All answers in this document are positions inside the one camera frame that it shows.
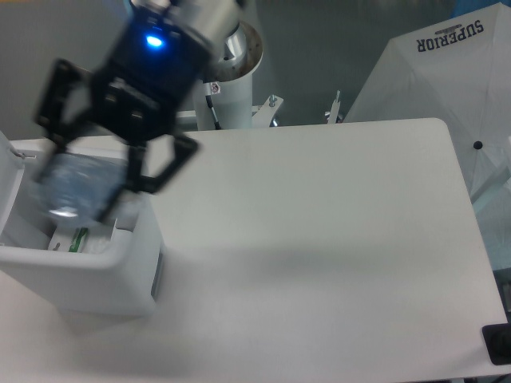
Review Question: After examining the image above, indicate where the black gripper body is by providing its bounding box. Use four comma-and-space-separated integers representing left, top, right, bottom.
89, 7, 211, 144

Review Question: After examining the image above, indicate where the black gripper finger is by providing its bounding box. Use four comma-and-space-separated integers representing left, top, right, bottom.
34, 58, 93, 180
94, 134, 199, 222

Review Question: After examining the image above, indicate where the crushed clear plastic bottle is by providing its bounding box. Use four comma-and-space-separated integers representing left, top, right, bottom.
31, 152, 127, 227

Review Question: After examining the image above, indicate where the clear plastic bag green strip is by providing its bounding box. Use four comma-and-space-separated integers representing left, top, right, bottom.
48, 225, 113, 254

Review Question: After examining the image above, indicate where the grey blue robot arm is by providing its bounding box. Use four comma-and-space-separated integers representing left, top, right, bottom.
34, 1, 243, 223

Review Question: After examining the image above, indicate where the white open trash can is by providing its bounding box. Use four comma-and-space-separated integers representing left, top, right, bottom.
1, 138, 163, 316

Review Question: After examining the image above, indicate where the white superior umbrella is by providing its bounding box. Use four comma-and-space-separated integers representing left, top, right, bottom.
345, 3, 510, 193

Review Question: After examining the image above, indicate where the black device at edge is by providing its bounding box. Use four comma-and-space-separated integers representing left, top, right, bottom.
481, 323, 510, 365

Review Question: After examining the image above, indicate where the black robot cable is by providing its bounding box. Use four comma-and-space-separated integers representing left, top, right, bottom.
205, 93, 223, 131

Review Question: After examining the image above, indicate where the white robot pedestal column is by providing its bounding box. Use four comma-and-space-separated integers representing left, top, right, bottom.
192, 21, 263, 130

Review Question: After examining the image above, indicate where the white metal base frame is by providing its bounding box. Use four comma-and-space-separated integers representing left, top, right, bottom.
176, 90, 344, 131

